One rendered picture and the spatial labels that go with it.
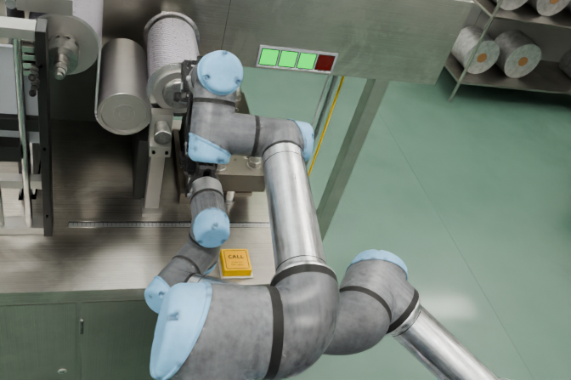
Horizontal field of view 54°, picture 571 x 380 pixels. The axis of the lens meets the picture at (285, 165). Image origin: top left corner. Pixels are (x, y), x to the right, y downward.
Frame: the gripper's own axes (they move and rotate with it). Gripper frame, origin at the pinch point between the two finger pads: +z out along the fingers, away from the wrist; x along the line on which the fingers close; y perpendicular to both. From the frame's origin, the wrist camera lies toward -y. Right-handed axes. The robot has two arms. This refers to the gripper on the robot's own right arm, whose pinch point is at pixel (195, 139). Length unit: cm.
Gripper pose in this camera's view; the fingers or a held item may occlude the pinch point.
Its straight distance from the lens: 144.6
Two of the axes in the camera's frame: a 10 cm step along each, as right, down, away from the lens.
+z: -2.2, -6.6, 7.2
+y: 2.4, -7.5, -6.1
